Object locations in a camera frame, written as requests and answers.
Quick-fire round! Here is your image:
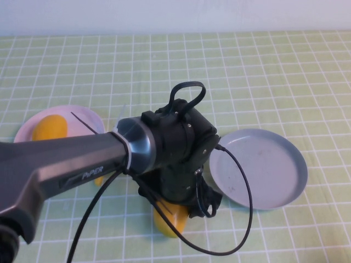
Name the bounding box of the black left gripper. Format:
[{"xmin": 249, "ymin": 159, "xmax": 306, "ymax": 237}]
[{"xmin": 137, "ymin": 160, "xmax": 223, "ymax": 219}]

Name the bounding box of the green-tipped orange toy mango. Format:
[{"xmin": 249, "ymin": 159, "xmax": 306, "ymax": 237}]
[{"xmin": 152, "ymin": 203, "xmax": 190, "ymax": 239}]

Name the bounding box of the all orange-yellow toy mango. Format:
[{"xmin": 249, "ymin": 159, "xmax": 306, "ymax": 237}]
[{"xmin": 31, "ymin": 115, "xmax": 69, "ymax": 142}]

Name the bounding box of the pale blue round plate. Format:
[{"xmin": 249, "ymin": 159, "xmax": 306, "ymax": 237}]
[{"xmin": 209, "ymin": 128, "xmax": 308, "ymax": 211}]

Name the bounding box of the pink round plate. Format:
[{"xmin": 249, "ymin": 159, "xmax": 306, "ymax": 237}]
[{"xmin": 13, "ymin": 105, "xmax": 105, "ymax": 145}]

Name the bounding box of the white zip tie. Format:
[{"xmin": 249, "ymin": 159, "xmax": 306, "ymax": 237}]
[{"xmin": 114, "ymin": 103, "xmax": 134, "ymax": 176}]

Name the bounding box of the green checked tablecloth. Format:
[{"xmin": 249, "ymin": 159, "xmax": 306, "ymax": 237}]
[{"xmin": 0, "ymin": 30, "xmax": 351, "ymax": 263}]

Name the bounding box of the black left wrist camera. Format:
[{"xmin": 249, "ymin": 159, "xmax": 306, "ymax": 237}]
[{"xmin": 210, "ymin": 134, "xmax": 223, "ymax": 151}]

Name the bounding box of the black looped left wrist cable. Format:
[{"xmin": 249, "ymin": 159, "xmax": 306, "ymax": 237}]
[{"xmin": 169, "ymin": 81, "xmax": 207, "ymax": 113}]

